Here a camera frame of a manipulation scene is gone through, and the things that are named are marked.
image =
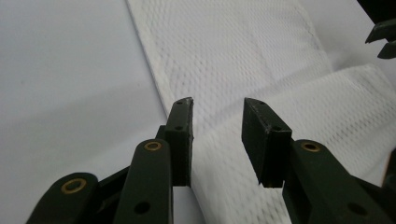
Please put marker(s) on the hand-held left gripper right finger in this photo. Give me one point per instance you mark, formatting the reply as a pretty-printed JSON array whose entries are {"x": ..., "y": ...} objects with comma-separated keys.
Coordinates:
[{"x": 271, "y": 149}]

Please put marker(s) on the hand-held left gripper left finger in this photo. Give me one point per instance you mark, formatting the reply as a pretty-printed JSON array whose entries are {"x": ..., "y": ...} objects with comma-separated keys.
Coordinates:
[{"x": 174, "y": 140}]

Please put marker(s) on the white textured towel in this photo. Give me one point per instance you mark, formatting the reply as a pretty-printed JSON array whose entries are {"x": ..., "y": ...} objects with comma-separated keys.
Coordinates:
[{"x": 233, "y": 46}]

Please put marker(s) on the white table mat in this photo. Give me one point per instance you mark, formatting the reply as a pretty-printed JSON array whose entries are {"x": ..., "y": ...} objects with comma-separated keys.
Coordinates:
[{"x": 68, "y": 77}]

